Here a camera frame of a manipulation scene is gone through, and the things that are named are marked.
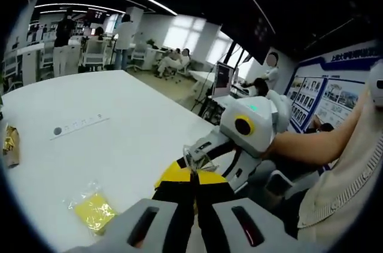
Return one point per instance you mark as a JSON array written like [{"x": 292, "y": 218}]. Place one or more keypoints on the computer monitor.
[{"x": 223, "y": 79}]

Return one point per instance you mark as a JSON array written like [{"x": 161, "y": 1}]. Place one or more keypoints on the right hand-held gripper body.
[{"x": 260, "y": 127}]

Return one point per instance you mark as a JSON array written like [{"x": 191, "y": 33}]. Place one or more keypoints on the white office chair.
[{"x": 93, "y": 52}]

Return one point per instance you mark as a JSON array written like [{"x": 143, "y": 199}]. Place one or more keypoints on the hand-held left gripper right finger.
[{"x": 227, "y": 223}]

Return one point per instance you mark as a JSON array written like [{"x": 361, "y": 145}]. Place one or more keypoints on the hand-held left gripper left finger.
[{"x": 143, "y": 223}]

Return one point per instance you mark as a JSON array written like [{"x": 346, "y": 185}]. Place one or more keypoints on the gold and brown snack packet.
[{"x": 12, "y": 145}]

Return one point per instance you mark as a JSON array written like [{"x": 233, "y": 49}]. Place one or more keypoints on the large dark hanging screen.
[{"x": 251, "y": 25}]

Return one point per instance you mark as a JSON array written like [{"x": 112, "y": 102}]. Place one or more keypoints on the square yellow silicone block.
[{"x": 92, "y": 212}]

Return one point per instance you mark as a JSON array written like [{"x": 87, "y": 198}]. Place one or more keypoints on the white chest device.
[{"x": 377, "y": 88}]

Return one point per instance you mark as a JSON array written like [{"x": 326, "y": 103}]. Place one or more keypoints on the operator in beige sweater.
[{"x": 347, "y": 193}]

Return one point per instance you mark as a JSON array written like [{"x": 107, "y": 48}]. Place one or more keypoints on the wall poster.
[{"x": 332, "y": 94}]

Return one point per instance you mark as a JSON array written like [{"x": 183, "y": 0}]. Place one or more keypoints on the clear plastic bag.
[{"x": 190, "y": 159}]

